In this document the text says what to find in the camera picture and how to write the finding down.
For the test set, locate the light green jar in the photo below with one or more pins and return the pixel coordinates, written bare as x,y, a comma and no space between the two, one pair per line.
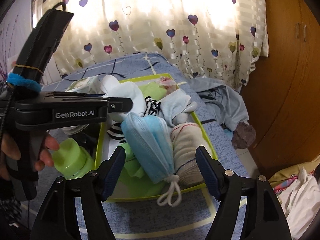
72,157

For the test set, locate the green and grey sock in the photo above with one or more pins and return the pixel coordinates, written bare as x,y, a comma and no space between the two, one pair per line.
150,92

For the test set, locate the blue checked bed sheet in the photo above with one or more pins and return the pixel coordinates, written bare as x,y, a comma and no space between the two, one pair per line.
155,220

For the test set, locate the white gauze cloth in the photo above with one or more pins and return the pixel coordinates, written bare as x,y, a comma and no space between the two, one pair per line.
130,95

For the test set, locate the beige sock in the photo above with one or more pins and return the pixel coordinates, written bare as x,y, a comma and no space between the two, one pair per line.
185,150

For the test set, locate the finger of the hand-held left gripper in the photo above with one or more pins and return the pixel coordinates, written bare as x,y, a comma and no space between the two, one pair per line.
121,105
95,96

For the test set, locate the person's left hand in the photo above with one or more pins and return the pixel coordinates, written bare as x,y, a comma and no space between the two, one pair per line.
48,150

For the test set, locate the pile of clothes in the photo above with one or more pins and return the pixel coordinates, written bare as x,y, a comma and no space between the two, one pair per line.
300,200

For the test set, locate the window frame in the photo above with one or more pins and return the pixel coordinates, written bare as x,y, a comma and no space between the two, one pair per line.
37,10

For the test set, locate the soft tissue pack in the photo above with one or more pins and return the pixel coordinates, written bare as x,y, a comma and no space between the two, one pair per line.
82,85

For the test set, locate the light blue knitted cloth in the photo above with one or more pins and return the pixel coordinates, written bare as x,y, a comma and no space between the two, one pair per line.
172,107

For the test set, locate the wooden wardrobe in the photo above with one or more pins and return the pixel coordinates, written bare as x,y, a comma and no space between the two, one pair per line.
287,80

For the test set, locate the black white striped sock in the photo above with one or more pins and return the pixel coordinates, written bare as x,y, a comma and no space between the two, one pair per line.
116,132
152,106

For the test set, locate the heart print curtain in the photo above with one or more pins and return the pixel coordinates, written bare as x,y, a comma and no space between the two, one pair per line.
150,30

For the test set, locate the blue face mask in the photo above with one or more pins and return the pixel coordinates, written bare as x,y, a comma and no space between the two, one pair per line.
147,142

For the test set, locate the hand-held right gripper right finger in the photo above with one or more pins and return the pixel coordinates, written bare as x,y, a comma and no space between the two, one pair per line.
207,175

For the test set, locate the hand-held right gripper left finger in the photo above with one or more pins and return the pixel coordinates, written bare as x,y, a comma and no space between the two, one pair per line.
113,175

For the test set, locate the light blue garment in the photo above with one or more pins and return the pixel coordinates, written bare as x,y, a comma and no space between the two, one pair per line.
225,100

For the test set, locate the brown checked cloth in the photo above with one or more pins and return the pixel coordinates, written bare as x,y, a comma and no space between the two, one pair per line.
243,135

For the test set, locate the white box with lime rim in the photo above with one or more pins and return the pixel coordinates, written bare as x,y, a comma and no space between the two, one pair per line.
130,188

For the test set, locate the clear jar with dark contents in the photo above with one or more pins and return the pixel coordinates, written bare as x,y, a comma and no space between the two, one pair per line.
72,130

